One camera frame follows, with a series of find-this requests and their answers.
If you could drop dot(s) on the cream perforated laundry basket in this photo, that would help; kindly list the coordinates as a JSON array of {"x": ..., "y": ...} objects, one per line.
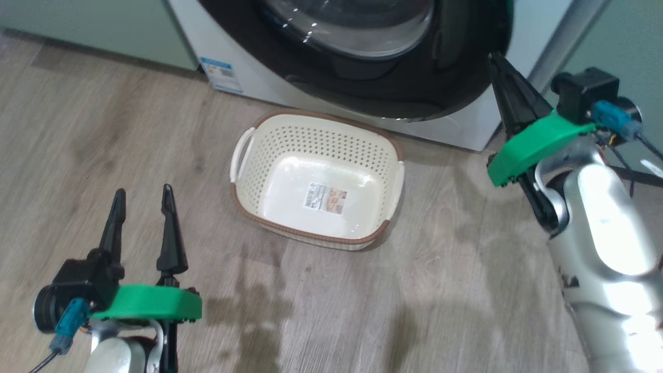
[{"x": 269, "y": 155}]

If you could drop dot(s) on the white washing machine body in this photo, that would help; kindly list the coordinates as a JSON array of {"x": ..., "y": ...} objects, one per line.
[{"x": 466, "y": 132}]

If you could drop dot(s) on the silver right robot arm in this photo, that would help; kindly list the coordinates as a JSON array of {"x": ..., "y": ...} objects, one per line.
[{"x": 606, "y": 233}]

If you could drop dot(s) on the pale green cabinet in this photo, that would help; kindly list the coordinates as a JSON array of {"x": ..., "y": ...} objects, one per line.
[
  {"x": 103, "y": 26},
  {"x": 632, "y": 36}
]

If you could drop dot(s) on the blue left camera connector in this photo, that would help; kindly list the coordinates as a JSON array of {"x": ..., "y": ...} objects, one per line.
[{"x": 70, "y": 324}]

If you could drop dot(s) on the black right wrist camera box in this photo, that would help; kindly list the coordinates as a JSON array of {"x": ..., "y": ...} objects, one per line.
[{"x": 585, "y": 93}]

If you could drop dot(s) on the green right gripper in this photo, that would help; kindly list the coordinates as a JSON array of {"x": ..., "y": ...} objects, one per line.
[{"x": 528, "y": 147}]

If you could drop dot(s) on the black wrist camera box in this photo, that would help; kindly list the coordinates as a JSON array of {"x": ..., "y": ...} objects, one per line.
[
  {"x": 585, "y": 93},
  {"x": 77, "y": 280}
]

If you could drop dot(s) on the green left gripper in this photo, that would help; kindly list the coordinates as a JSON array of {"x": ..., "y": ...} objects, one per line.
[{"x": 150, "y": 303}]

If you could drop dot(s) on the dark grey washing machine door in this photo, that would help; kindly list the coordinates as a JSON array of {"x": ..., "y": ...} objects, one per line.
[{"x": 414, "y": 93}]

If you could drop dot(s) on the printed basket product sticker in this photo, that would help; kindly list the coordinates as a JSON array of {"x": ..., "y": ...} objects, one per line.
[{"x": 326, "y": 198}]

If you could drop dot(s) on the blue energy label sticker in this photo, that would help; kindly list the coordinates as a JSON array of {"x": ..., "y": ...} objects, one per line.
[{"x": 221, "y": 75}]

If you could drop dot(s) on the blue right camera connector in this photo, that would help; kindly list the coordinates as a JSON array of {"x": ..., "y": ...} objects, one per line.
[{"x": 614, "y": 119}]

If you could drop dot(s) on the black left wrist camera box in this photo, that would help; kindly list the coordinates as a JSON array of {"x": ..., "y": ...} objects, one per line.
[{"x": 77, "y": 280}]

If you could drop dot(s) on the blue camera connector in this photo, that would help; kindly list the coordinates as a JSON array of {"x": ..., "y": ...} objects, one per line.
[
  {"x": 70, "y": 324},
  {"x": 614, "y": 119}
]

